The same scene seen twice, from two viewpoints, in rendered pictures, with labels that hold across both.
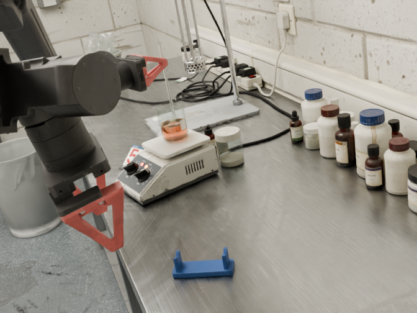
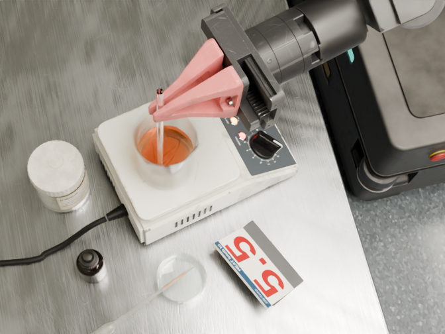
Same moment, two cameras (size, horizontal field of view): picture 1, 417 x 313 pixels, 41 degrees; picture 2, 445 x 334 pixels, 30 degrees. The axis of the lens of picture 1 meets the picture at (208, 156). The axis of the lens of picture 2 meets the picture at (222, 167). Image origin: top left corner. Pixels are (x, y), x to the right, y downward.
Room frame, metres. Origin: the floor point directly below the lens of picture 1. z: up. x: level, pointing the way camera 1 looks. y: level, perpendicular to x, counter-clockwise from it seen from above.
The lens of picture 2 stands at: (1.49, 0.08, 1.66)
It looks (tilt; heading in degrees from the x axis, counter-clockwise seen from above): 70 degrees down; 172
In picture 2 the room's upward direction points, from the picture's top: 11 degrees clockwise
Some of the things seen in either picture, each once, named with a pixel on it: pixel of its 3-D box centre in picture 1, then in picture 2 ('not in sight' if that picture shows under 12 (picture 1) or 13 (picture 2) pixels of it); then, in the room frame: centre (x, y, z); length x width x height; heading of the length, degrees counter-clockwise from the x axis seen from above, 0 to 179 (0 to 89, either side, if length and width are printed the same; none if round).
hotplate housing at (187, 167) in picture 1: (169, 164); (189, 156); (1.17, 0.09, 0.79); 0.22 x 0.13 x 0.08; 119
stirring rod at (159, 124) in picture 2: (168, 88); (159, 135); (1.21, 0.06, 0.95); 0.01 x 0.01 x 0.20
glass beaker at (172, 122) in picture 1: (171, 122); (168, 150); (1.19, 0.07, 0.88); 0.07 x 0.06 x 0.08; 91
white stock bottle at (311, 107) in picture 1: (315, 113); not in sight; (1.27, -0.27, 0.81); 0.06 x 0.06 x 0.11
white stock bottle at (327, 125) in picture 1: (331, 130); not in sight; (1.15, -0.28, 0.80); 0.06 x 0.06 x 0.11
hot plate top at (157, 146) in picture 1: (175, 142); (168, 152); (1.18, 0.07, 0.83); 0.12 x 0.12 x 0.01; 29
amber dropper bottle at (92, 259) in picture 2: (209, 138); (90, 263); (1.29, -0.01, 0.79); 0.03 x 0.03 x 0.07
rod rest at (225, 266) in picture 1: (201, 262); not in sight; (0.78, 0.04, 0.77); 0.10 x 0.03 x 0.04; 77
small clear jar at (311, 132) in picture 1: (314, 136); not in sight; (1.21, -0.25, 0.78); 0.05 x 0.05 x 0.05
